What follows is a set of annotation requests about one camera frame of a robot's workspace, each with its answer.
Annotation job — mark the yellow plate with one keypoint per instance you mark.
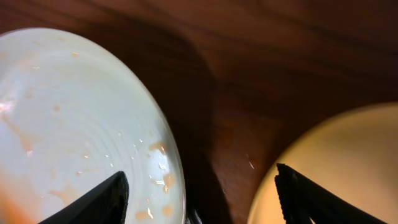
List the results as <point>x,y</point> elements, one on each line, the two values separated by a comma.
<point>352,155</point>

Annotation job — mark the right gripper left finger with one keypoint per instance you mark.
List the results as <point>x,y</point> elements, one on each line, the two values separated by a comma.
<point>105,204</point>

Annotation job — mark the light green plate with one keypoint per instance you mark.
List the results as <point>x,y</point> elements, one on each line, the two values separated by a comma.
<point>72,115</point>

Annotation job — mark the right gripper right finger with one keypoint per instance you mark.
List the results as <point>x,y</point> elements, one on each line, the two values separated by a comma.
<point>304,202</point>

